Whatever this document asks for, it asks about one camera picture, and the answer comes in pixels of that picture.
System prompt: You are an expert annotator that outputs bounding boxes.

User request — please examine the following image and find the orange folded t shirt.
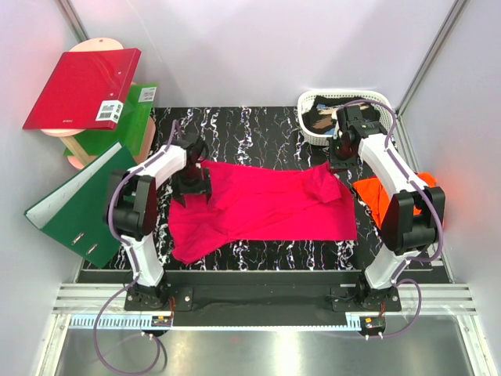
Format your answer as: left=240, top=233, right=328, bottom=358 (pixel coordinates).
left=351, top=171, right=447, bottom=236

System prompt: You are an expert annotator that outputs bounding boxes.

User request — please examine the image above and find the magenta pink t shirt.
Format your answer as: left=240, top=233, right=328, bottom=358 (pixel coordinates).
left=168, top=161, right=357, bottom=264

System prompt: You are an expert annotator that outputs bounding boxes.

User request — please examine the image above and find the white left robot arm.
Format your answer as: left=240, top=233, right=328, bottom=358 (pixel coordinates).
left=104, top=133, right=212, bottom=310

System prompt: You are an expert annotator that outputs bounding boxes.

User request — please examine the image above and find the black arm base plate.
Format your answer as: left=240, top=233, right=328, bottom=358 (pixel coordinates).
left=124, top=284, right=402, bottom=313

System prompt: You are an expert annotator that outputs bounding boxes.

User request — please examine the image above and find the aluminium frame rail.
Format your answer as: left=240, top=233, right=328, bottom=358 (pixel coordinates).
left=52, top=284, right=477, bottom=331

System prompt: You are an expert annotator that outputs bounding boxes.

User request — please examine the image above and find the pink wooden stool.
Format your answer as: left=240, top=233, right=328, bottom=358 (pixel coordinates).
left=40, top=37, right=157, bottom=169

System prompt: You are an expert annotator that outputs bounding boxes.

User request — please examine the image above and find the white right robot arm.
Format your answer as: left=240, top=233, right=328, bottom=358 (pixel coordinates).
left=329, top=99, right=445, bottom=311

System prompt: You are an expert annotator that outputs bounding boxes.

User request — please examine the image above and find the light green folder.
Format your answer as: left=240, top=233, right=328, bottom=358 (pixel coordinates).
left=74, top=83, right=157, bottom=163

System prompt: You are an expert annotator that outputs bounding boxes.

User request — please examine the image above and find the red ring binder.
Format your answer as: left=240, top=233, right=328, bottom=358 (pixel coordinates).
left=23, top=49, right=141, bottom=130

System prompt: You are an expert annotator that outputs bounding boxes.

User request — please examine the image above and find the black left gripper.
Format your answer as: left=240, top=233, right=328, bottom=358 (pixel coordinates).
left=171, top=166, right=211, bottom=206

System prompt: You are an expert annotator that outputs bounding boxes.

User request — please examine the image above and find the white plastic basket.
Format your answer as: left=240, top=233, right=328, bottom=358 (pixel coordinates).
left=297, top=89, right=392, bottom=146

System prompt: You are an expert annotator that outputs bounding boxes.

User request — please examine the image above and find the black printed t shirt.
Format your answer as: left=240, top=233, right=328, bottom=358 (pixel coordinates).
left=298, top=95, right=361, bottom=136

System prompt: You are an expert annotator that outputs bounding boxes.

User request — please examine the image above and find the dark green ring binder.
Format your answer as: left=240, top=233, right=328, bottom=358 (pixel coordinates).
left=24, top=142, right=135, bottom=268

